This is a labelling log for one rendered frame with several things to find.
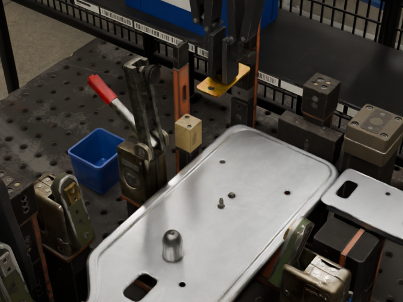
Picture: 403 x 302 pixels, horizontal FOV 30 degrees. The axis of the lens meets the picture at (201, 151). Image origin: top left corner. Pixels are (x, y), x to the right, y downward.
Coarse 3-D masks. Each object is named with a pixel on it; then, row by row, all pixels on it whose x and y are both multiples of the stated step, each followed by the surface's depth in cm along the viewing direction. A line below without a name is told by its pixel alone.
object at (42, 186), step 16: (48, 176) 117; (48, 192) 114; (48, 208) 113; (48, 224) 116; (64, 224) 114; (48, 240) 119; (64, 240) 116; (48, 256) 124; (64, 256) 119; (80, 256) 121; (48, 272) 127; (64, 272) 123; (80, 272) 123; (64, 288) 127; (80, 288) 125
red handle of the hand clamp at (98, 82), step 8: (96, 80) 123; (96, 88) 123; (104, 88) 123; (104, 96) 123; (112, 96) 123; (112, 104) 123; (120, 104) 123; (120, 112) 123; (128, 112) 123; (128, 120) 123; (152, 136) 123; (152, 144) 123
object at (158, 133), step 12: (132, 60) 115; (144, 60) 115; (132, 72) 113; (144, 72) 114; (156, 72) 113; (132, 84) 115; (144, 84) 118; (132, 96) 117; (144, 96) 118; (132, 108) 118; (144, 108) 118; (156, 108) 120; (144, 120) 118; (156, 120) 121; (144, 132) 120; (156, 132) 123
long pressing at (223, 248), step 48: (240, 144) 133; (288, 144) 133; (192, 192) 124; (240, 192) 124; (144, 240) 116; (192, 240) 116; (240, 240) 116; (96, 288) 108; (192, 288) 109; (240, 288) 109
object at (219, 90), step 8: (240, 64) 107; (216, 72) 104; (240, 72) 106; (248, 72) 106; (208, 80) 104; (216, 80) 104; (232, 80) 104; (200, 88) 103; (216, 88) 103; (224, 88) 103; (216, 96) 102
